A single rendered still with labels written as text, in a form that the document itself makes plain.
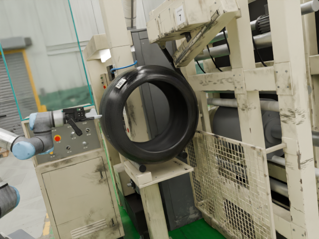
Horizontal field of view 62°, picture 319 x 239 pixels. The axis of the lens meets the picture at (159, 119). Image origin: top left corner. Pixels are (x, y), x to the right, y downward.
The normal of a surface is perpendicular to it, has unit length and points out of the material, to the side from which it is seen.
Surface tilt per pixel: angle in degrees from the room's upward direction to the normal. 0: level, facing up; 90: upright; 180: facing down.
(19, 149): 89
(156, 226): 90
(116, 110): 86
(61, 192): 90
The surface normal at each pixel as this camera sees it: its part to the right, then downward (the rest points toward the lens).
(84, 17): 0.31, 0.11
